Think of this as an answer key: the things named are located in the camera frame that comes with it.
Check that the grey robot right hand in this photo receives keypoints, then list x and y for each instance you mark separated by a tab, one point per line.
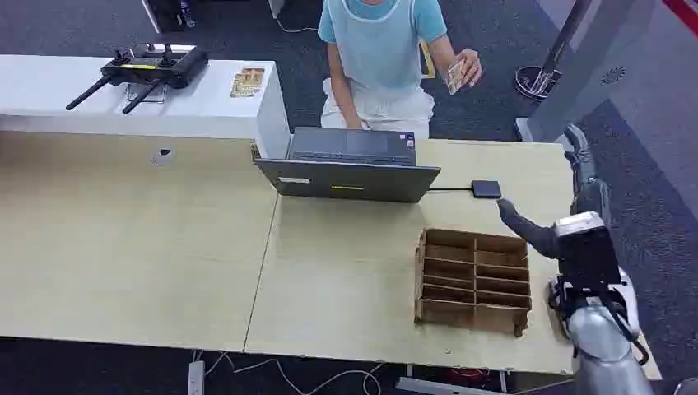
586	261

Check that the printed card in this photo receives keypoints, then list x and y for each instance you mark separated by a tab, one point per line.
455	77

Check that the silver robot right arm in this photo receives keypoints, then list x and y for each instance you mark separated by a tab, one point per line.
602	349

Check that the wooden compartment box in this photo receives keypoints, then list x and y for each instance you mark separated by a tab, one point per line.
473	283

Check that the small black square device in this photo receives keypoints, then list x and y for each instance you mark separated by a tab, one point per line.
486	189

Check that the stanchion pole with round base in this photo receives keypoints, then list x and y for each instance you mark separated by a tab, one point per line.
545	65

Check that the person's left hand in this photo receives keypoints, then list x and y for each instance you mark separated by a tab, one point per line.
472	66

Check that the person's hand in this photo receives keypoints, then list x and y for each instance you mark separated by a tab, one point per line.
354	123
472	66

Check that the grey laptop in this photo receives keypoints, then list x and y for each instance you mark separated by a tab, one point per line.
349	180

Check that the person's right hand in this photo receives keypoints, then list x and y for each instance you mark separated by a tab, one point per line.
354	123

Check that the red floor tape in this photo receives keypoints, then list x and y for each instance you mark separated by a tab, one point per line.
684	8

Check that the person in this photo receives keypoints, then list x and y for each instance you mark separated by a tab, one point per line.
379	54

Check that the white counter cabinet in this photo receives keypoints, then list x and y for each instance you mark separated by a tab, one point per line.
207	111

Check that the white power strip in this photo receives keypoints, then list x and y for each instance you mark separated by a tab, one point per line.
196	379

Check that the black remote controller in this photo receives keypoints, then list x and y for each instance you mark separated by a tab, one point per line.
155	68

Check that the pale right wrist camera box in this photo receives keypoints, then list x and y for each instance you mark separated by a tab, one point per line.
578	222

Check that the yellow frame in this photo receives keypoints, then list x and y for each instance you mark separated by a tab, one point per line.
426	57

